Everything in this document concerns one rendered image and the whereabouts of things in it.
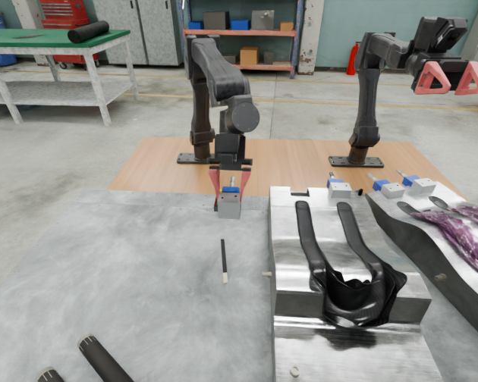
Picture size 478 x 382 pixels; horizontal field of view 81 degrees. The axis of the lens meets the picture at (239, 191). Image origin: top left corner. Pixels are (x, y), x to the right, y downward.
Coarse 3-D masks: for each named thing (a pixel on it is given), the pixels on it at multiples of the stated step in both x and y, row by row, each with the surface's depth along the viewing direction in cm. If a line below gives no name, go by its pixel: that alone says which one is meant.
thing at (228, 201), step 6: (234, 180) 74; (228, 186) 70; (234, 186) 70; (222, 192) 66; (228, 192) 68; (234, 192) 68; (222, 198) 65; (228, 198) 64; (234, 198) 64; (222, 204) 64; (228, 204) 63; (234, 204) 63; (240, 204) 68; (222, 210) 65; (228, 210) 65; (234, 210) 64; (222, 216) 66; (228, 216) 66; (234, 216) 66
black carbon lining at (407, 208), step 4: (432, 196) 82; (432, 200) 81; (436, 200) 81; (440, 200) 81; (400, 204) 80; (404, 204) 80; (408, 204) 79; (436, 204) 80; (440, 204) 80; (444, 204) 80; (448, 204) 79; (404, 208) 79; (408, 208) 78; (412, 208) 78; (444, 208) 78; (408, 212) 77; (412, 212) 77; (416, 212) 77
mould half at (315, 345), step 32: (288, 192) 78; (320, 192) 78; (352, 192) 78; (288, 224) 68; (320, 224) 68; (288, 256) 55; (352, 256) 56; (384, 256) 57; (288, 288) 48; (416, 288) 48; (288, 320) 51; (320, 320) 51; (416, 320) 49; (288, 352) 47; (320, 352) 47; (352, 352) 47; (384, 352) 47; (416, 352) 47
